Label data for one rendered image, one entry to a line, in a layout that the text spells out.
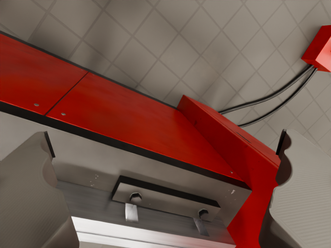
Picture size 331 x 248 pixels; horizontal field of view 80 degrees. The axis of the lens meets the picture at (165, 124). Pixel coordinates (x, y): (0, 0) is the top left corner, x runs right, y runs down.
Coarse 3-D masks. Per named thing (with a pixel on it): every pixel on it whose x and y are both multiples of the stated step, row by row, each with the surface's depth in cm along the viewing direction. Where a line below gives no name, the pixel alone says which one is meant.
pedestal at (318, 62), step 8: (320, 32) 140; (328, 32) 134; (320, 40) 138; (328, 40) 133; (312, 48) 141; (320, 48) 136; (328, 48) 135; (304, 56) 144; (312, 56) 139; (320, 56) 136; (328, 56) 137; (312, 64) 146; (320, 64) 139; (328, 64) 140
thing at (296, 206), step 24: (288, 144) 10; (312, 144) 9; (288, 168) 8; (312, 168) 8; (288, 192) 7; (312, 192) 7; (264, 216) 7; (288, 216) 6; (312, 216) 6; (264, 240) 6; (288, 240) 6; (312, 240) 5
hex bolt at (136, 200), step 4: (132, 192) 47; (136, 192) 47; (132, 196) 46; (136, 196) 46; (140, 196) 47; (132, 200) 46; (136, 200) 46; (140, 200) 47; (132, 204) 47; (136, 204) 47
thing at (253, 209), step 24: (192, 120) 112; (216, 120) 92; (216, 144) 85; (240, 144) 72; (264, 144) 92; (240, 168) 68; (264, 168) 60; (264, 192) 57; (240, 216) 61; (240, 240) 58
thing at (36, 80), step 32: (0, 32) 98; (0, 64) 59; (32, 64) 73; (64, 64) 98; (0, 96) 42; (32, 96) 49; (64, 96) 60; (96, 96) 74; (128, 96) 99; (96, 128) 50; (128, 128) 60; (160, 128) 75; (192, 128) 100; (192, 160) 60; (224, 160) 75
